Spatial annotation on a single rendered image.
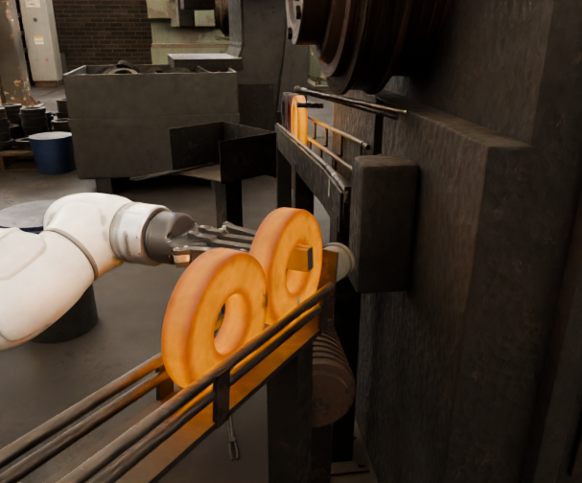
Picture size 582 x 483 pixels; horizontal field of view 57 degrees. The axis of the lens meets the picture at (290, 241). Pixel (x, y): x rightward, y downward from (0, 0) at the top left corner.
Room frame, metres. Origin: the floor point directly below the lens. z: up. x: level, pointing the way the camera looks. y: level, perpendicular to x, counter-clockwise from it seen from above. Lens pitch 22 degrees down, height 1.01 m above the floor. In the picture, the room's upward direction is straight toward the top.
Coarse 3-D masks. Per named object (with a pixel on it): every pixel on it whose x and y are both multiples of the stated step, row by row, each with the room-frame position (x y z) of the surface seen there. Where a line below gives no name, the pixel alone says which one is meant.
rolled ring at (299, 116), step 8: (296, 96) 1.85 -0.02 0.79; (296, 112) 1.79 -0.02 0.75; (304, 112) 1.78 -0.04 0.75; (296, 120) 1.79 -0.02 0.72; (304, 120) 1.77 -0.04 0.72; (296, 128) 1.79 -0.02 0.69; (304, 128) 1.77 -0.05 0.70; (296, 136) 1.79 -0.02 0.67; (304, 136) 1.77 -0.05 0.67; (304, 144) 1.79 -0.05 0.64
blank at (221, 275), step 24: (192, 264) 0.49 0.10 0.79; (216, 264) 0.48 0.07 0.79; (240, 264) 0.51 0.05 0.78; (192, 288) 0.46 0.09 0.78; (216, 288) 0.47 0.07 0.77; (240, 288) 0.51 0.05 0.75; (264, 288) 0.55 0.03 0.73; (168, 312) 0.45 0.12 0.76; (192, 312) 0.44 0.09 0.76; (216, 312) 0.47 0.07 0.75; (240, 312) 0.53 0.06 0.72; (264, 312) 0.55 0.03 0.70; (168, 336) 0.44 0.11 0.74; (192, 336) 0.43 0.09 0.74; (216, 336) 0.52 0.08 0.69; (240, 336) 0.51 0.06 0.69; (168, 360) 0.44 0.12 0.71; (192, 360) 0.43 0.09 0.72; (216, 360) 0.47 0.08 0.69
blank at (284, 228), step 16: (288, 208) 0.65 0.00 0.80; (272, 224) 0.61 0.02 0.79; (288, 224) 0.61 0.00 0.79; (304, 224) 0.65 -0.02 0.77; (256, 240) 0.60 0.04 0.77; (272, 240) 0.59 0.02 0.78; (288, 240) 0.61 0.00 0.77; (304, 240) 0.65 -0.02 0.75; (320, 240) 0.69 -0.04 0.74; (256, 256) 0.58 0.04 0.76; (272, 256) 0.58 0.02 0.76; (288, 256) 0.61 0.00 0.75; (320, 256) 0.69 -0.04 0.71; (272, 272) 0.57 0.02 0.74; (288, 272) 0.67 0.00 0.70; (304, 272) 0.66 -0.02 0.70; (272, 288) 0.57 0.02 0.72; (288, 288) 0.64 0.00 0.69; (304, 288) 0.64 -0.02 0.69; (272, 304) 0.57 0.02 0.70; (288, 304) 0.60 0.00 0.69; (272, 320) 0.58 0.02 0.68
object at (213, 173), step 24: (192, 144) 1.69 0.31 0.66; (216, 144) 1.75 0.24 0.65; (240, 144) 1.50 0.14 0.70; (264, 144) 1.56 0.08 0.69; (216, 168) 1.66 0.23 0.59; (240, 168) 1.50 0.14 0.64; (264, 168) 1.55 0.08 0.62; (216, 192) 1.59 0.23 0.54; (240, 192) 1.59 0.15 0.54; (240, 216) 1.59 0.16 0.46
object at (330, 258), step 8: (328, 256) 0.69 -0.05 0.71; (336, 256) 0.69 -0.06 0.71; (328, 264) 0.69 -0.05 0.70; (336, 264) 0.69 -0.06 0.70; (320, 272) 0.70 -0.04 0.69; (328, 272) 0.69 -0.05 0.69; (336, 272) 0.69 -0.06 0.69; (320, 280) 0.69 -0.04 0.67; (328, 280) 0.69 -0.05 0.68; (336, 280) 0.69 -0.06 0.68
